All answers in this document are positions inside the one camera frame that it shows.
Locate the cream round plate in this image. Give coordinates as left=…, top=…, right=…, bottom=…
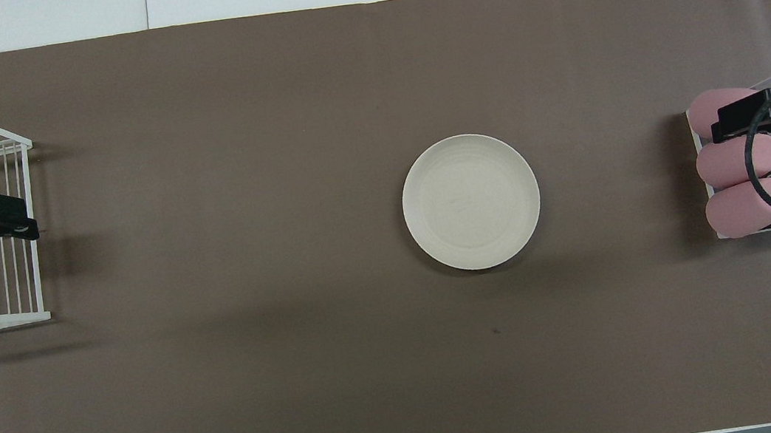
left=394, top=125, right=549, bottom=279

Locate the brown paper table mat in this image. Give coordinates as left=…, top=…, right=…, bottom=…
left=0, top=0, right=771, bottom=433

